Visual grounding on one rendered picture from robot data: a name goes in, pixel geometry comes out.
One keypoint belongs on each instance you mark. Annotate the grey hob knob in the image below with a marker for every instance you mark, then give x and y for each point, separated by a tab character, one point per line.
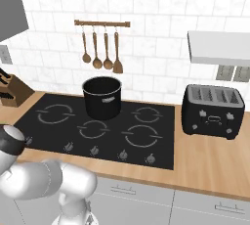
28	141
94	150
68	146
150	158
123	154

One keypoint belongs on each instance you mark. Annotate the black stock pot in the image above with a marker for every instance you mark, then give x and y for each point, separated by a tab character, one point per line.
102	98

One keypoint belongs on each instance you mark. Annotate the long wooden spoon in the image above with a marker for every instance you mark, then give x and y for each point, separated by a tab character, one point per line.
96	61

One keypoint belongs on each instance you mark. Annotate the black four-slot toaster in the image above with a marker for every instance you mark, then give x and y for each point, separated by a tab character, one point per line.
212	111

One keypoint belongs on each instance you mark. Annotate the grey double wall outlet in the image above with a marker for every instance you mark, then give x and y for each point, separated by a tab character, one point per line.
233	73

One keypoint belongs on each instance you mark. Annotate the small wooden spoon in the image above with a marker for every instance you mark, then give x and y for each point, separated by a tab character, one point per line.
86	56

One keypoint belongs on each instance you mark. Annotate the wooden ladle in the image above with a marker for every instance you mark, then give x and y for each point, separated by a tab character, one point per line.
107	62

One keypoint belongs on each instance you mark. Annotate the wooden spatula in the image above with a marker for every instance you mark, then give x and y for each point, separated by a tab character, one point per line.
117	64

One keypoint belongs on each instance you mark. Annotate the black glass hob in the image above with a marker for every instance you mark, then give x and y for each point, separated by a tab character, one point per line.
97	131

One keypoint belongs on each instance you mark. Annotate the wooden knife block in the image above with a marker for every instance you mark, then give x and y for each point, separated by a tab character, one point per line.
16	92

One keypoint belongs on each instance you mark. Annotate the grey drawer front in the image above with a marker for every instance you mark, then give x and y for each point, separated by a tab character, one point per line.
136	202
211	211

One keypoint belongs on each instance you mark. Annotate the wooden utensil rail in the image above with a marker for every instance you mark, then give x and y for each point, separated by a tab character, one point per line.
102	23

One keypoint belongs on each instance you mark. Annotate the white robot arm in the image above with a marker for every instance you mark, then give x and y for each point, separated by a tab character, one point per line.
42	178

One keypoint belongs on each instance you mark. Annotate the white wall shelf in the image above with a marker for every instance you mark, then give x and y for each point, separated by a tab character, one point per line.
221	48

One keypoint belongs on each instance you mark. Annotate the grey wall cabinet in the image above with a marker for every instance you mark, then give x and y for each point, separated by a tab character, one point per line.
11	4

